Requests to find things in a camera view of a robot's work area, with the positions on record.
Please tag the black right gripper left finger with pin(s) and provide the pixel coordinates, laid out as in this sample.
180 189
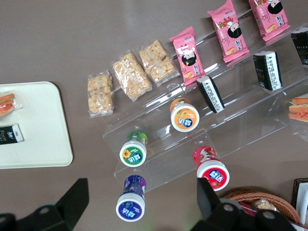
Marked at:
67 207

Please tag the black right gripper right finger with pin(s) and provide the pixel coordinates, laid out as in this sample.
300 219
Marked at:
216 214

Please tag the green gum bottle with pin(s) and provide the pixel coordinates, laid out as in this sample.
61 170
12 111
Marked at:
133 154

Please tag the red gum bottle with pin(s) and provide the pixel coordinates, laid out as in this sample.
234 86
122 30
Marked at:
213 173

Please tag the blue gum bottle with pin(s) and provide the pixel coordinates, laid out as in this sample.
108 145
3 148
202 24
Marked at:
130 209

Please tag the white rectangular snack tray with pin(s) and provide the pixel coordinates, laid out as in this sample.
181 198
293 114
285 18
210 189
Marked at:
303 202

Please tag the cream plastic tray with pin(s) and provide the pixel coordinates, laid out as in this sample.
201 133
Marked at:
43 120

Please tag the orange gum bottle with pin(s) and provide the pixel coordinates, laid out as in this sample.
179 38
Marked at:
184 119

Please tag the dark red cookie box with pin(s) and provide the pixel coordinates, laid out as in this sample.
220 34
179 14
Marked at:
247 208

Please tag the rice crispy bar packet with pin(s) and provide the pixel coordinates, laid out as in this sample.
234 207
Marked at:
131 75
264 204
99 96
156 61

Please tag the wicker basket with snacks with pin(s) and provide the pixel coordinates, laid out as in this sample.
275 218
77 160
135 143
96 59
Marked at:
279 199

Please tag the clear acrylic step riser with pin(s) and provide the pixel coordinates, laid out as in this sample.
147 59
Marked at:
240 134

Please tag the black snack packet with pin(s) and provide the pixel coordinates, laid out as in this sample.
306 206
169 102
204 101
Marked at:
210 95
267 71
9 134
300 45

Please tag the wrapped triangle sandwich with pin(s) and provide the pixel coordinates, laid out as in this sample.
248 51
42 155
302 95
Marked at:
7 103
299 108

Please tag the pink cartoon snack packet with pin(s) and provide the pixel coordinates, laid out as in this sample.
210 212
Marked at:
190 60
269 16
228 31

